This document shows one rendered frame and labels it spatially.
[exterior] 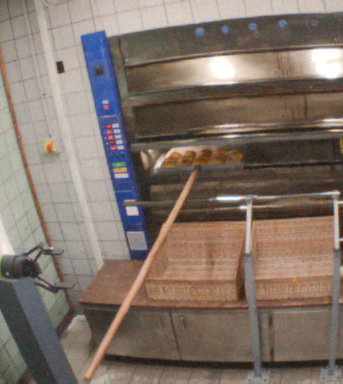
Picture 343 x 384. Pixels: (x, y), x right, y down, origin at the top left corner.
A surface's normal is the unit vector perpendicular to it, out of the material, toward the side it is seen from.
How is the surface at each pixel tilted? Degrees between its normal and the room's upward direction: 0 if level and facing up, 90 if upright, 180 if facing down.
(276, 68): 70
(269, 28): 90
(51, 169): 90
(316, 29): 90
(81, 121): 90
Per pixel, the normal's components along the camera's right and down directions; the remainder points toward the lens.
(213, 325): -0.27, 0.43
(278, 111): -0.32, 0.09
